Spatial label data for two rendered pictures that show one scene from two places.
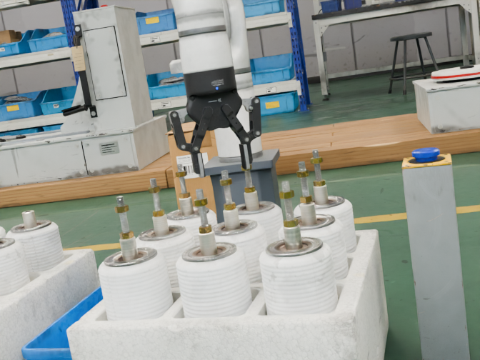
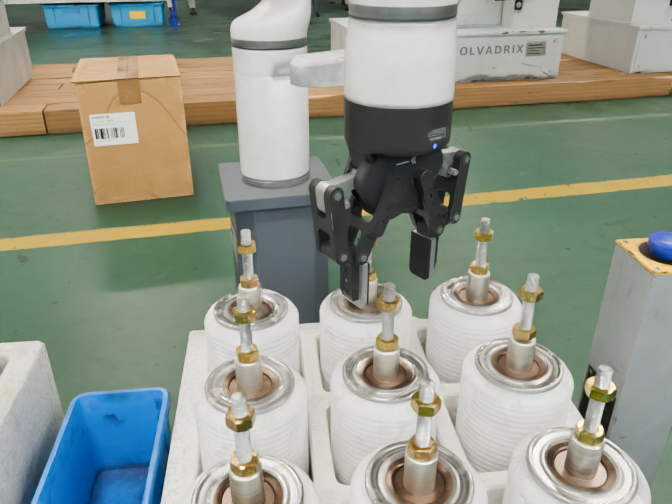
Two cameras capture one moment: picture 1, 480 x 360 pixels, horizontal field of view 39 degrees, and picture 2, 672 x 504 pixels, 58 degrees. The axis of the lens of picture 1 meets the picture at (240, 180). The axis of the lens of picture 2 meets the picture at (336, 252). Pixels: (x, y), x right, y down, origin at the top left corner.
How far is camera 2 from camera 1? 0.68 m
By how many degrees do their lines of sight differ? 28
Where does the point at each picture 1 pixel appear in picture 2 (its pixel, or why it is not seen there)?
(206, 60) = (429, 85)
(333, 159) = not seen: hidden behind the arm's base
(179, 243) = (297, 414)
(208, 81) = (424, 130)
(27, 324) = not seen: outside the picture
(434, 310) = (628, 449)
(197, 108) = (376, 180)
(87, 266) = (39, 377)
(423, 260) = (637, 393)
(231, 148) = (272, 167)
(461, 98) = not seen: hidden behind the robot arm
